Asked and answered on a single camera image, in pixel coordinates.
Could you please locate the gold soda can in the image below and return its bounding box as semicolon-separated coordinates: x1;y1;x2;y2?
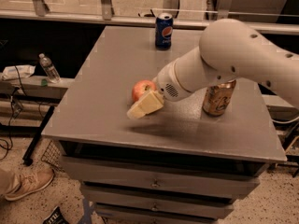
202;80;236;117

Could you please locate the wire mesh basket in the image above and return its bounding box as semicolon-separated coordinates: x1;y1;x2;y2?
41;141;64;172

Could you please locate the black cable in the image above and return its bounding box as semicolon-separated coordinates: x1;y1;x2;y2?
0;65;48;161

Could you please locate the low grey bench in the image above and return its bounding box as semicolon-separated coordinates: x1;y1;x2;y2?
0;76;74;166

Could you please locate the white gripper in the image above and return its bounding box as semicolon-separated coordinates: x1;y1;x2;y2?
127;62;192;119

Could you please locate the red yellow apple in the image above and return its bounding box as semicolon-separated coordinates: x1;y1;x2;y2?
132;80;156;102

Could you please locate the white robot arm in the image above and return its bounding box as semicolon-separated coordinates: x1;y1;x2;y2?
127;19;299;119

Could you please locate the black printed bag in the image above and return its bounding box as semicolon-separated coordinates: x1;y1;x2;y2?
42;206;69;224

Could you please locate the clear plastic water bottle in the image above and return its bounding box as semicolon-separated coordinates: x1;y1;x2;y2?
39;53;61;83

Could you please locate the metal window railing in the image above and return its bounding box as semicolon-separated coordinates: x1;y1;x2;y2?
0;0;299;35

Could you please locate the blue pepsi can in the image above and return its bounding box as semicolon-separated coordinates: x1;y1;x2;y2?
155;13;173;49

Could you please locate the grey drawer cabinet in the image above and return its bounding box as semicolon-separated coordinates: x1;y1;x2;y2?
43;26;285;224

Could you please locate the white crumpled cloth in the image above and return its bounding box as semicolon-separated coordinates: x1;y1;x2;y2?
1;64;36;80

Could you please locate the tan sneaker shoe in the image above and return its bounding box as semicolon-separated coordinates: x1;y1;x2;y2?
4;168;54;201

